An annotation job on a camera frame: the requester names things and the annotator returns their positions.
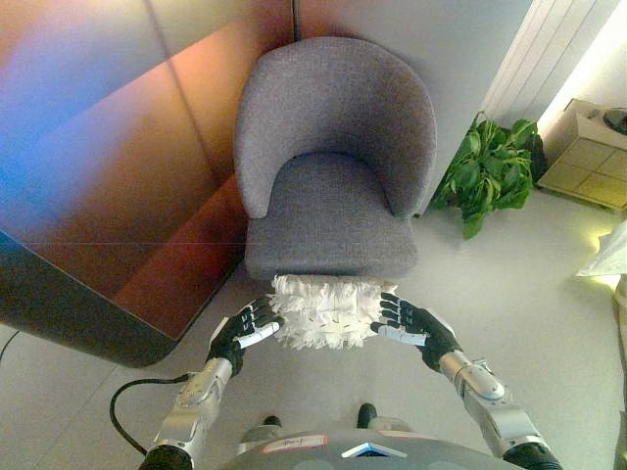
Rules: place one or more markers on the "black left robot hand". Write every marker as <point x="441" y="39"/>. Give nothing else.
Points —
<point x="235" y="338"/>

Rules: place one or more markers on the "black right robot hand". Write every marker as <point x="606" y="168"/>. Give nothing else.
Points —
<point x="421" y="329"/>

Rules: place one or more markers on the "white fluffy cloth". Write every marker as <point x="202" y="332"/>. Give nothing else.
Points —
<point x="323" y="313"/>

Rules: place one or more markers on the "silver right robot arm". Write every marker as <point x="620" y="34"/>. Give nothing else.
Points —
<point x="495" y="406"/>

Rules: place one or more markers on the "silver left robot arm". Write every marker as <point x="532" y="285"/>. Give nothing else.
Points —
<point x="196" y="411"/>

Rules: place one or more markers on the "grey fabric armchair sofa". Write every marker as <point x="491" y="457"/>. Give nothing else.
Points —
<point x="333" y="161"/>

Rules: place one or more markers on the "black left robot foot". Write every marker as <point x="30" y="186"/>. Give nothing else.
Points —
<point x="272" y="422"/>

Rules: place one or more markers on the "black robot foot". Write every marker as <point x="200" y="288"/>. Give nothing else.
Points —
<point x="272" y="422"/>
<point x="366" y="415"/>

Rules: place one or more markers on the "black right robot foot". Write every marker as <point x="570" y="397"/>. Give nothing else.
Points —
<point x="366" y="415"/>

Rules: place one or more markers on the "grey robot torso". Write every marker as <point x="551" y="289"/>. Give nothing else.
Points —
<point x="343" y="453"/>

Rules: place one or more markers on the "green potted plant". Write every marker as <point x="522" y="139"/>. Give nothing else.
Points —
<point x="490" y="171"/>

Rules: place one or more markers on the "glossy dark wood table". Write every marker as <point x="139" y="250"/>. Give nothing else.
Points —
<point x="98" y="205"/>

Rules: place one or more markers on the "white plastic bag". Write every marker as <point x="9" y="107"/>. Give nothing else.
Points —
<point x="605" y="257"/>

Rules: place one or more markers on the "beige tiled low cabinet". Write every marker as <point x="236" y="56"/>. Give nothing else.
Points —
<point x="588" y="161"/>

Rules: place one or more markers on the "dark round bowl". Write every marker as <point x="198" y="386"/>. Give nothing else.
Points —
<point x="616" y="117"/>

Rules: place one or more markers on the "white wall radiator panel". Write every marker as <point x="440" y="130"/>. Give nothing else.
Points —
<point x="529" y="54"/>

